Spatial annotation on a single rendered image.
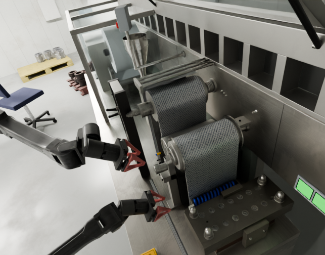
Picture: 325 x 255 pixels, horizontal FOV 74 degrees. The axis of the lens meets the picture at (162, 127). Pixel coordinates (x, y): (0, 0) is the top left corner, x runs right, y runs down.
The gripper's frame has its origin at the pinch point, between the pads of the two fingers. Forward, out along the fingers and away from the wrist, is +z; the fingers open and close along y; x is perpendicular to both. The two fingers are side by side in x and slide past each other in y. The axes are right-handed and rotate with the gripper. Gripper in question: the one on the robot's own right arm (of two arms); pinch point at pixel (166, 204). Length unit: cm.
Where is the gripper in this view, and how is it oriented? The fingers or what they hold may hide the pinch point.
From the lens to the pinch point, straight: 93.7
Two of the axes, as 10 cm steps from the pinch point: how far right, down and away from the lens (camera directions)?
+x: 3.3, -8.5, -4.2
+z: 8.7, 1.0, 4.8
